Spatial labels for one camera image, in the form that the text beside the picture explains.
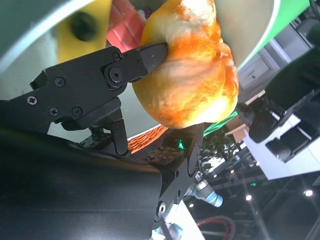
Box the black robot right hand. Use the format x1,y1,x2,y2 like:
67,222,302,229
0,41,205,240

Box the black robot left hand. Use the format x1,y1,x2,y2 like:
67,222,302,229
236,42,320,163

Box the orange white ring bread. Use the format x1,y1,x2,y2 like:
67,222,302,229
131,0,240,130

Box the grey-green bowl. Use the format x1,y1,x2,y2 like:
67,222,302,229
0,0,282,141

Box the orange wicker basket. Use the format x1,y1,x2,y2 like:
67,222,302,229
126,123,171,155

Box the yellow toy cake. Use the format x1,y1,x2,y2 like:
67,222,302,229
53,0,113,63

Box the salmon cake with brown top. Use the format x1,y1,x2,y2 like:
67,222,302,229
104,0,151,55

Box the grey drawer cabinet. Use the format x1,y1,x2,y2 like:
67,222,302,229
237,37,316,88

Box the green leafy plant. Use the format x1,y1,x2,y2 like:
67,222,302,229
198,129,241,173

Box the plain green tablecloth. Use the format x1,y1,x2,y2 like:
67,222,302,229
249,0,313,55

